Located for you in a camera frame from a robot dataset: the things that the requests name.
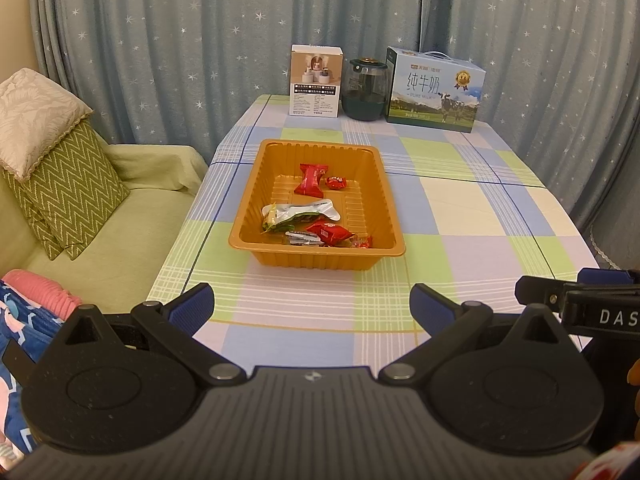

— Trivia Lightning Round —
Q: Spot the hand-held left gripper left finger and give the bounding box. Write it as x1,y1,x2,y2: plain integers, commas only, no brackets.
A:
52,282,248,387

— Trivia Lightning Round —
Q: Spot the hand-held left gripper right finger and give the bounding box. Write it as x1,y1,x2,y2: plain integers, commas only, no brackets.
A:
378,283,571,387

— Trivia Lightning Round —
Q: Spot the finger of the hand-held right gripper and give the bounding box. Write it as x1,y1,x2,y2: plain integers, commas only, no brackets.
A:
577,269,640,287
515,275,568,312

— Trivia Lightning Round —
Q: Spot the orange plastic tray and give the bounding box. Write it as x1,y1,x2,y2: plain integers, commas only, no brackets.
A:
229,138,406,272

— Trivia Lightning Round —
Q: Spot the red snack packet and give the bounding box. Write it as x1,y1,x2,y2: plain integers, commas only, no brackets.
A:
293,162,327,197
305,222,356,248

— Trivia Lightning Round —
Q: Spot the small silver wrapper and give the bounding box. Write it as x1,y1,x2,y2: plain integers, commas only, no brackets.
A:
285,230,326,247

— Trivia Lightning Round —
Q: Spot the green and white snack packet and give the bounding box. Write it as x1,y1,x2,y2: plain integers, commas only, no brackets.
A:
261,198,343,233

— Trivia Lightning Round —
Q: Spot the person's right hand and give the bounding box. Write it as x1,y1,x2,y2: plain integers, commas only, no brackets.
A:
627,357,640,442

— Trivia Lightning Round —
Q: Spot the blue lace-trimmed cloth cover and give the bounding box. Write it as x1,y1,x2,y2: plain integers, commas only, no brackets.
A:
582,150,640,272

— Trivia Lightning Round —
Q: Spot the light green sofa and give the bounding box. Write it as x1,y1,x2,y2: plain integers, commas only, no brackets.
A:
0,105,210,316

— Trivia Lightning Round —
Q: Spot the checked pastel tablecloth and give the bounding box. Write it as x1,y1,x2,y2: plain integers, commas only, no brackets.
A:
147,92,601,351

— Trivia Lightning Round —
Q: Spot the pink ribbed cloth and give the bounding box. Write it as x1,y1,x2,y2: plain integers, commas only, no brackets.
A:
2,269,83,321

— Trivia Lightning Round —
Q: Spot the green chevron pillow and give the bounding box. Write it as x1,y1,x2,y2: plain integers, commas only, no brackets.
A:
30,120,132,261
2,167,68,261

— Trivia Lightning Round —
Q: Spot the blue printed blanket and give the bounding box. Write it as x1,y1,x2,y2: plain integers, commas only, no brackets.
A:
0,280,66,466

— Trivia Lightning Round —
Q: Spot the blue milk carton box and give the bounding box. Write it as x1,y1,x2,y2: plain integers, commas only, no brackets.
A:
385,46,487,134

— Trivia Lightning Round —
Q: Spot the glass jar with dark lid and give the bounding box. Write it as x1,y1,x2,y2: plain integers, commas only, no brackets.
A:
341,57,390,122

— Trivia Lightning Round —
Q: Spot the white product box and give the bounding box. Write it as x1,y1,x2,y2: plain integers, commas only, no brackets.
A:
289,44,345,118

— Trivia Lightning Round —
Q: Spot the beige embroidered pillow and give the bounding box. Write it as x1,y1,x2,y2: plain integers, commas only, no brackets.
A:
0,67,95,182

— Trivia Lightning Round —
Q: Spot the blue star-print curtain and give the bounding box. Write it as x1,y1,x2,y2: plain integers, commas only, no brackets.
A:
30,0,640,241

